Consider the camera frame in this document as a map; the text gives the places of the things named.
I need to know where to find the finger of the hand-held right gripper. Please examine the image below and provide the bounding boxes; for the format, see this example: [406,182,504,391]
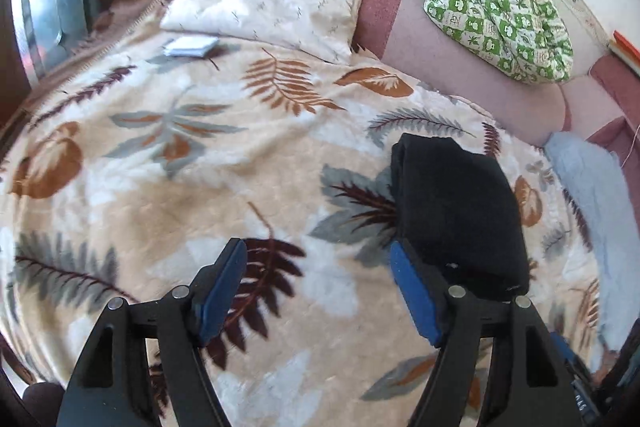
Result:
[550,332,576,365]

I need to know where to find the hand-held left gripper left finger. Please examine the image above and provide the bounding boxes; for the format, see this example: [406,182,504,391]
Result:
[56,237,248,427]

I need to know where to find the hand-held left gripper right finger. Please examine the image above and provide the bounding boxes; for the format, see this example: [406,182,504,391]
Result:
[389,241,583,427]

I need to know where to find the black pants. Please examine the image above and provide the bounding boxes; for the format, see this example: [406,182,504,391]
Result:
[390,133,531,303]

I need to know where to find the leaf print fleece blanket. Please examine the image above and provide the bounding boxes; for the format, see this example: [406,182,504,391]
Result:
[0,34,608,427]

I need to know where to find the light blue cloth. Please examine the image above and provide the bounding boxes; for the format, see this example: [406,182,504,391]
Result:
[544,132,640,353]

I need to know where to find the pink upholstered cushion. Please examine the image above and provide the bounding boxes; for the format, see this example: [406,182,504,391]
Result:
[352,0,640,148]

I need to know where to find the white paper booklet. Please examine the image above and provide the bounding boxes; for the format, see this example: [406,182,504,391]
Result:
[162,36,220,58]

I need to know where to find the brown quilted bedspread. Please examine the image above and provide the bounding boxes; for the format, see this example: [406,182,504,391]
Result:
[70,0,186,58]

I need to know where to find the orange edged box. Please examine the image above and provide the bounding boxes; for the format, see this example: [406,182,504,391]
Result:
[607,31,640,70]

